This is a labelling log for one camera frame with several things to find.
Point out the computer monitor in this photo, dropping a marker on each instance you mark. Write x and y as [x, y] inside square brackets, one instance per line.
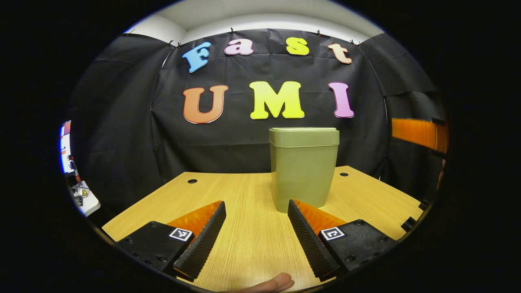
[65, 148]

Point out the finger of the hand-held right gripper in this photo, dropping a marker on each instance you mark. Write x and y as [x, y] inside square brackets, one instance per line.
[415, 132]

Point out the green desktop garbage bin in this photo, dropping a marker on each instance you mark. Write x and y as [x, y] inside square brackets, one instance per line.
[303, 171]

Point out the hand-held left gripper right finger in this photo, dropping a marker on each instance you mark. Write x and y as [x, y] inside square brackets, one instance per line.
[307, 240]

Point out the black backdrop cloth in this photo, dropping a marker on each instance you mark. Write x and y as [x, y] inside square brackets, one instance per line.
[122, 142]

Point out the wooden desktop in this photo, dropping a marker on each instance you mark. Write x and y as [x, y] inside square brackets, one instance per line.
[252, 219]

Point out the white side table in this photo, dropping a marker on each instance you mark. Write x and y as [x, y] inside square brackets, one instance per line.
[90, 205]

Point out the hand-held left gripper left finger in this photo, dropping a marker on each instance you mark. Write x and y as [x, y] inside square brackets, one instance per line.
[207, 236]

